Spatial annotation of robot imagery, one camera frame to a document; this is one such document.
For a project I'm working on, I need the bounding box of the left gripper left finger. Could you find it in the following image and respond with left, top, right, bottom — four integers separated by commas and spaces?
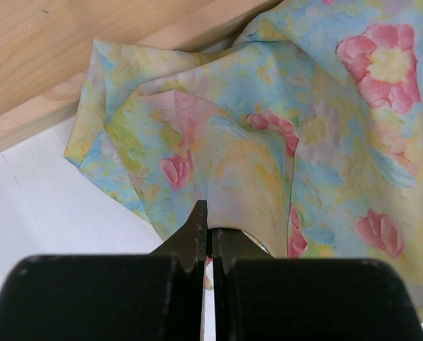
0, 200, 208, 340

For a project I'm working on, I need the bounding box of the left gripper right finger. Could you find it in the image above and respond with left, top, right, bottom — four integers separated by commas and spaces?
210, 228, 423, 340

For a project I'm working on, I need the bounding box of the floral pastel skirt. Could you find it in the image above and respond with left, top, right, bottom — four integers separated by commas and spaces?
65, 1, 423, 318

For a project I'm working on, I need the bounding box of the wooden hanger rack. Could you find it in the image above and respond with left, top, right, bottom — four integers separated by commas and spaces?
0, 1, 275, 152

